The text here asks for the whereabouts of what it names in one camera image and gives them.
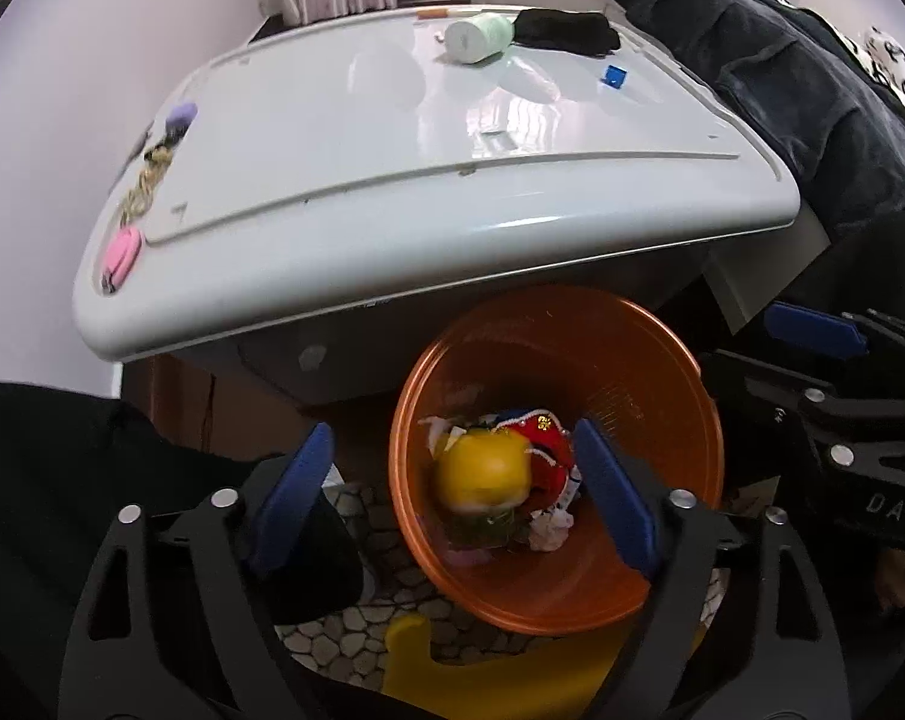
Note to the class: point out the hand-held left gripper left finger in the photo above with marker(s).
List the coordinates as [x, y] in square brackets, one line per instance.
[295, 499]

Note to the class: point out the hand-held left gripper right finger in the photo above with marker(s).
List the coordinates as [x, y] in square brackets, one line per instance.
[617, 499]

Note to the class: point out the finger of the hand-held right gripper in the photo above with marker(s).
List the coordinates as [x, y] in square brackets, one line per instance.
[767, 397]
[816, 330]

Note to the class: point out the green square bottle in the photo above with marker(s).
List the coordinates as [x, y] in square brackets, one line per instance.
[490, 531]

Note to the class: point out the yellow plush doll red outfit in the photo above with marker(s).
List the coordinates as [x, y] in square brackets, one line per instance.
[482, 476]

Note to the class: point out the orange plastic basin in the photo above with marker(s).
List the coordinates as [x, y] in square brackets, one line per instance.
[632, 360]

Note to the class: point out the person's right hand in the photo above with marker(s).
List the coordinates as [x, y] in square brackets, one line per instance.
[895, 581]

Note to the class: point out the crumpled white tissue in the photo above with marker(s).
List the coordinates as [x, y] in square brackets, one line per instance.
[550, 532]

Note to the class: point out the pebble pattern mat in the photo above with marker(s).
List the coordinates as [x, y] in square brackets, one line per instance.
[347, 615]

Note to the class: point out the brown wooden cabinet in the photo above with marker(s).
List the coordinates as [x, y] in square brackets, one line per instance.
[197, 401]

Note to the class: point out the yellow plastic stool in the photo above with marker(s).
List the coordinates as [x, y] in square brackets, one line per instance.
[497, 682]

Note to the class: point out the black white print cloth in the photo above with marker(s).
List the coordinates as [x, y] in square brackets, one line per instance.
[895, 64]

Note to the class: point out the dark blue blanket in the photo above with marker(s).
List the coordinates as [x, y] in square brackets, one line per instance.
[760, 52]

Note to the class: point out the pink key fob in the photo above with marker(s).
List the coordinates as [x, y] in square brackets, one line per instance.
[120, 255]

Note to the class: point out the small blue block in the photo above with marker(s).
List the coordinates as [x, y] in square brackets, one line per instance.
[615, 76]

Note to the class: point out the white table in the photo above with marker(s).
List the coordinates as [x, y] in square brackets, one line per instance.
[347, 165]

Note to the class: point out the purple key fob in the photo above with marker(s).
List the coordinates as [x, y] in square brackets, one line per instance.
[180, 118]

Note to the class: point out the light green jar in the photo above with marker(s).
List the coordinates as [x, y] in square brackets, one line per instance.
[479, 36]

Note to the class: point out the cigarette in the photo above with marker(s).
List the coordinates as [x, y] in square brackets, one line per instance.
[431, 13]

